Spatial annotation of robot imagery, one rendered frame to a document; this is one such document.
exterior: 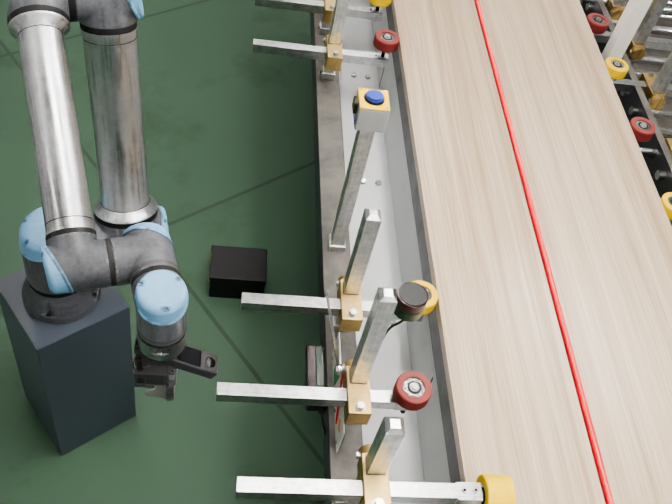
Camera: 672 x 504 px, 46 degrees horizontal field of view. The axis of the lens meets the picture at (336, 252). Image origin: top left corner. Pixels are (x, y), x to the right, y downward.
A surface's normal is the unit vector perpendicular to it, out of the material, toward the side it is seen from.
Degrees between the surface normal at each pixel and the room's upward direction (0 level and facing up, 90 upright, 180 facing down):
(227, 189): 0
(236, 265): 0
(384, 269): 0
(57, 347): 90
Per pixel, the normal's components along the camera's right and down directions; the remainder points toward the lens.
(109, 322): 0.61, 0.67
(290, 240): 0.16, -0.63
